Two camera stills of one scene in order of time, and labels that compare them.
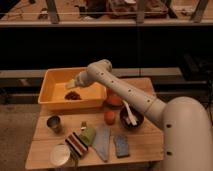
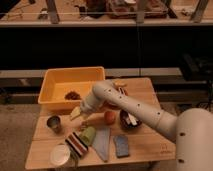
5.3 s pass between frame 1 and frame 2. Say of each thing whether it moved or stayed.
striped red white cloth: stayed
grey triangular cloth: stayed
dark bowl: stayed
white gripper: moved
